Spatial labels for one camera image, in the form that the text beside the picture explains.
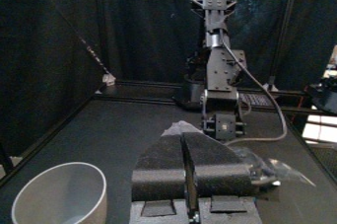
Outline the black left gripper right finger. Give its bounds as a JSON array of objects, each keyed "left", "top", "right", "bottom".
[{"left": 181, "top": 131, "right": 264, "bottom": 224}]

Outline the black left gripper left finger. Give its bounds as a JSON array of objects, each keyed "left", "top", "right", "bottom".
[{"left": 129, "top": 131, "right": 192, "bottom": 224}]

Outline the white crumpled plastic piece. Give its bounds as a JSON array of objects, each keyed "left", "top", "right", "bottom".
[{"left": 160, "top": 119, "right": 204, "bottom": 137}]

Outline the clear plastic wrap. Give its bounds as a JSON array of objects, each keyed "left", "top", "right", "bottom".
[{"left": 230, "top": 146, "right": 317, "bottom": 190}]

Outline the white round bowl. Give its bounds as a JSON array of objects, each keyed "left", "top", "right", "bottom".
[{"left": 11, "top": 161, "right": 109, "bottom": 224}]

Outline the black gear outside table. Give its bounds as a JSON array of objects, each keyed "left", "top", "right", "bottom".
[{"left": 304, "top": 76, "right": 337, "bottom": 115}]

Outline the black cloth curtain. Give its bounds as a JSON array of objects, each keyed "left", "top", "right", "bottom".
[{"left": 0, "top": 0, "right": 337, "bottom": 157}]

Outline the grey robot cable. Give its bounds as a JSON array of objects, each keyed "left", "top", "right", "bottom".
[{"left": 217, "top": 35, "right": 289, "bottom": 147}]

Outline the white corner bracket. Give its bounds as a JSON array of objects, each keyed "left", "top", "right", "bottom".
[
  {"left": 101, "top": 73, "right": 117, "bottom": 87},
  {"left": 262, "top": 83, "right": 281, "bottom": 93}
]

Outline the black upright frame pole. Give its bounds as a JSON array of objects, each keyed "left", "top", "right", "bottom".
[{"left": 266, "top": 0, "right": 304, "bottom": 88}]

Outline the thin diagonal frame rod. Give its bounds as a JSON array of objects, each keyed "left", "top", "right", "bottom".
[{"left": 27, "top": 0, "right": 113, "bottom": 78}]

